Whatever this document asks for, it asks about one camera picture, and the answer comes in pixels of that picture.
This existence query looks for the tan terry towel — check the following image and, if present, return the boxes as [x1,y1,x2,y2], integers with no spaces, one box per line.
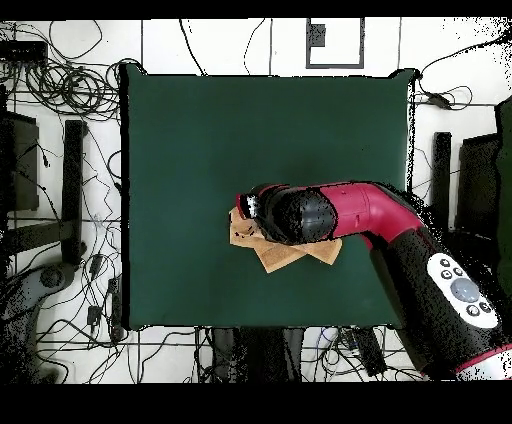
[228,205,344,274]

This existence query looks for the dark flat monitor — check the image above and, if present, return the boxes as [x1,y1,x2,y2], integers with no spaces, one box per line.
[0,111,40,213]

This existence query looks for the dark green table cloth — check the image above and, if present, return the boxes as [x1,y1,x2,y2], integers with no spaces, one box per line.
[119,63,417,331]

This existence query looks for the narrow black power strip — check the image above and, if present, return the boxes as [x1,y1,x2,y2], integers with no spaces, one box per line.
[108,275,123,341]

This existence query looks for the grey office chair base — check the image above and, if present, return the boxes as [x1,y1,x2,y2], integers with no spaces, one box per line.
[0,263,77,383]

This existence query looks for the black rectangular box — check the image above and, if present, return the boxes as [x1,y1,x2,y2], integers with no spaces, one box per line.
[0,40,49,63]

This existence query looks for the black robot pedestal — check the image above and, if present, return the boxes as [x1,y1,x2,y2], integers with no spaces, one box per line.
[211,327,305,383]

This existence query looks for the black stand frame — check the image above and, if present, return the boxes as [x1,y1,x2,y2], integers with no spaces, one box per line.
[429,131,452,231]
[7,119,88,266]

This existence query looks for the black coiled cable bundle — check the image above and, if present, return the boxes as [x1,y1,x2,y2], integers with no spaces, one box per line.
[23,59,121,121]

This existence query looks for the black cable power brick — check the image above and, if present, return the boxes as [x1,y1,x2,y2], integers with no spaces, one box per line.
[425,91,453,110]

